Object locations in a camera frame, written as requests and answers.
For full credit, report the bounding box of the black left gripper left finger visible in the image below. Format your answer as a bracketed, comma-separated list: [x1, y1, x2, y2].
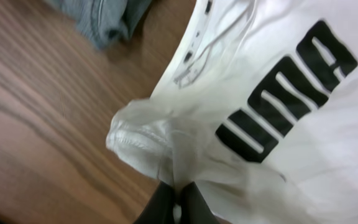
[134, 182, 175, 224]

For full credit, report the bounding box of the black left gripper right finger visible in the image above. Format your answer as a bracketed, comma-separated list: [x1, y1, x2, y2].
[180, 182, 219, 224]

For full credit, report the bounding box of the white t-shirt black print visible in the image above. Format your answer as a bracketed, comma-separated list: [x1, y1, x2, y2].
[106, 0, 358, 223]

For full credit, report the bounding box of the grey folded garment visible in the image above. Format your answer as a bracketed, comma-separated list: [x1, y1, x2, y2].
[45, 0, 152, 49]

